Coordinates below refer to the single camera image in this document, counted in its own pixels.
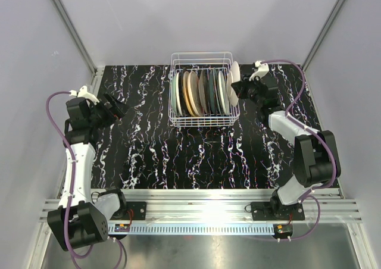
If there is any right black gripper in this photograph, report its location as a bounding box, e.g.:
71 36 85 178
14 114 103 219
231 74 263 107

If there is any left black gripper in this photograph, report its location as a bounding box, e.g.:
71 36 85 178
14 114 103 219
88 92 129 130

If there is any white plate dark lettered rim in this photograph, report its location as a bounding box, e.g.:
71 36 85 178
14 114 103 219
226 61 241 107

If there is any white watermelon plate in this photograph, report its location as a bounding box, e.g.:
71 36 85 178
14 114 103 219
218 71 230 115

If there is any large teal bottom plate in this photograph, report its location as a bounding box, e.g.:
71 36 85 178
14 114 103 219
211 68 221 115

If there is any blue blossom branch plate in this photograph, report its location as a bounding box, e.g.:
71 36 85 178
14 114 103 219
208 70 216 114

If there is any brown rimmed plate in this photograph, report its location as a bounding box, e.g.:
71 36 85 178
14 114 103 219
198 70 210 115

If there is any mint green floral plate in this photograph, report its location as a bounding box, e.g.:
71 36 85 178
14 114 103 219
170 73 178 115

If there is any cream pink leaf plate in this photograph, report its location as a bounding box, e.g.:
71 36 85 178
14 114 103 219
187 71 204 117

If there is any cream yellow leaf plate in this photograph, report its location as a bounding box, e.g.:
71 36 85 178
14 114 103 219
182 69 195 117

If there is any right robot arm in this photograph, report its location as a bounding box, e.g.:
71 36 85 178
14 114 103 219
231 79 341 220

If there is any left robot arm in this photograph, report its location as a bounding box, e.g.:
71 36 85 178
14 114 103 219
47 91 129 259

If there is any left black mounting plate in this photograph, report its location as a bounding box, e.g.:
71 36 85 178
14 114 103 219
118 201 147 221

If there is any black mounting plate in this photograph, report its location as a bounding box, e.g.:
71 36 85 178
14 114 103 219
118 201 147 221
250 202 305 221

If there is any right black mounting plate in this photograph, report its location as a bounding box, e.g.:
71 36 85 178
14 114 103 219
250 202 305 221

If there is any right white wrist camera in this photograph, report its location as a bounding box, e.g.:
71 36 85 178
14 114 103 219
249 61 269 81

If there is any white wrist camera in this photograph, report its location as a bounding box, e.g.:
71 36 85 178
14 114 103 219
249 61 269 81
69 85 99 104

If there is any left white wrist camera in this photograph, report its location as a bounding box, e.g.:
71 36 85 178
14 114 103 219
69 85 99 104

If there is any left aluminium frame post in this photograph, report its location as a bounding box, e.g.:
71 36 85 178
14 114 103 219
51 0 98 78

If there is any aluminium frame post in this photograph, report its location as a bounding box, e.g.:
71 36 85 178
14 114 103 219
51 0 98 78
302 0 347 71

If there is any white wire dish rack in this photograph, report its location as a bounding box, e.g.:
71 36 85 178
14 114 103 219
168 51 240 127

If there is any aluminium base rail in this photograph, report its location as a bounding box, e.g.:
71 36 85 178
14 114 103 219
38 188 363 222

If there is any white slotted cable duct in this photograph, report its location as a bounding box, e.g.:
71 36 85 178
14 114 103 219
108 223 274 236

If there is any right aluminium frame post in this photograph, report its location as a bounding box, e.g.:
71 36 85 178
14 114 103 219
302 0 347 71

